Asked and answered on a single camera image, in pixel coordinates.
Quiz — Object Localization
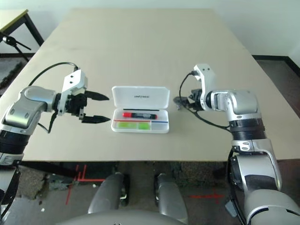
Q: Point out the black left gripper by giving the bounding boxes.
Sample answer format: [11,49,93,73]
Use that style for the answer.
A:
[66,91,111,124]

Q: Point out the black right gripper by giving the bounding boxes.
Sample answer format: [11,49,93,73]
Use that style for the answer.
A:
[177,88,203,111]

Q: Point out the green highlighter pen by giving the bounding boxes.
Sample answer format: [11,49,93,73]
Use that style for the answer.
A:
[117,121,152,131]

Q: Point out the red and black marker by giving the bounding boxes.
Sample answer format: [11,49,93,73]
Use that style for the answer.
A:
[122,112,157,120]

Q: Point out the white plastic pencil case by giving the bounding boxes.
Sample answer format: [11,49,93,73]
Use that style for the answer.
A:
[111,85,171,134]

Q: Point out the red floor tape lines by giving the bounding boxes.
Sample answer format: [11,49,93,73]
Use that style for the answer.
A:
[65,164,106,204]

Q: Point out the green-grey floor scrap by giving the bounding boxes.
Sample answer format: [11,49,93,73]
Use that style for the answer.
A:
[48,174,73,190]

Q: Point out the grey robot left leg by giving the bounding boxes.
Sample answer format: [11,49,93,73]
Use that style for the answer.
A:
[88,172,129,214]

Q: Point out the grey robot leg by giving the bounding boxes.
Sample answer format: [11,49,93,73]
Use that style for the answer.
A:
[154,173,189,223]
[88,172,129,214]

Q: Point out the grey robot right leg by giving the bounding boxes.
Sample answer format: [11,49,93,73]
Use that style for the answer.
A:
[154,173,189,223]

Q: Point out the red floor tape cross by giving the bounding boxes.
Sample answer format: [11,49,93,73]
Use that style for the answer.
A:
[189,187,225,204]

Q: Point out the grey foam scrap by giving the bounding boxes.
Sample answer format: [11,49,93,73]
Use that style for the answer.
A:
[17,165,49,200]

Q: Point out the black tripod stand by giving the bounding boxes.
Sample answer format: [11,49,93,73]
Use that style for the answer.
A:
[0,31,32,62]

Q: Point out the grey foot pedal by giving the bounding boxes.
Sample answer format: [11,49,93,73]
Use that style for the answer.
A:
[224,201,238,218]

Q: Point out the grey robot torso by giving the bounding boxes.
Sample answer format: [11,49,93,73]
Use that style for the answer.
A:
[53,210,190,225]

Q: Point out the beige side table black legs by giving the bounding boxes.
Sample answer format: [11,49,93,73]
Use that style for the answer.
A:
[0,9,45,56]

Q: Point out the black right camera cable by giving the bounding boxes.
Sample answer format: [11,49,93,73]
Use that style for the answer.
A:
[179,71,200,98]

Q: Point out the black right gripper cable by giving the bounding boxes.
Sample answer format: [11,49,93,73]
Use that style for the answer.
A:
[192,109,232,129]

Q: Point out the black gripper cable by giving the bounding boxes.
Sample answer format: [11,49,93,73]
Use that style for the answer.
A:
[37,112,59,135]
[192,109,232,129]

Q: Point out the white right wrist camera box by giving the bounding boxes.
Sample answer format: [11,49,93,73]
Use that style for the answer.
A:
[193,63,218,111]

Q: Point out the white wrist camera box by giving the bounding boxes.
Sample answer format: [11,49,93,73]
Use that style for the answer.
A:
[57,69,89,117]
[193,63,218,111]

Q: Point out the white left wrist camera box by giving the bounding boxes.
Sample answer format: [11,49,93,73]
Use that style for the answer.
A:
[57,69,89,117]

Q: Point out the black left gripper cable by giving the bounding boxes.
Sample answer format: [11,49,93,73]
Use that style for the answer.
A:
[37,112,59,135]

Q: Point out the grey left camera cable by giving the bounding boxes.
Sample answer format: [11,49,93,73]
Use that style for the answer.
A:
[28,62,79,87]

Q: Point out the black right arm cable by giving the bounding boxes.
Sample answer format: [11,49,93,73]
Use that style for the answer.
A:
[226,150,248,225]

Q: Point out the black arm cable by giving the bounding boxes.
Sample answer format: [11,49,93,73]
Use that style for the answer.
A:
[0,164,22,225]
[226,150,248,225]

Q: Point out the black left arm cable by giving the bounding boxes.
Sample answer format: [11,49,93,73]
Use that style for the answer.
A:
[0,164,22,225]

